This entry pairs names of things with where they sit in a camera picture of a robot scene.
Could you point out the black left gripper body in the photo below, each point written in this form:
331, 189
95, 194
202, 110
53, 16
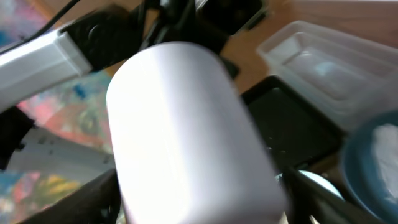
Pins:
112, 34

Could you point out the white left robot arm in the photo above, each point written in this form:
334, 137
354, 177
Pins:
45, 59

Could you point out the black plastic tray bin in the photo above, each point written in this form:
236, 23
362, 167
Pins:
296, 134

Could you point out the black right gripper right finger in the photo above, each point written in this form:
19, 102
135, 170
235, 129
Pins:
309, 199

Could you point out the clear plastic bin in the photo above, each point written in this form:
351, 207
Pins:
347, 78

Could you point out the light blue bowl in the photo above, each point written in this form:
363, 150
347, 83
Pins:
321, 181

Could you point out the dark blue plate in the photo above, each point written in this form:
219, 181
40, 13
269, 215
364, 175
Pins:
358, 168

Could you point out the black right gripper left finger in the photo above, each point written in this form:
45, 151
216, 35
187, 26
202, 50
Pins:
98, 201

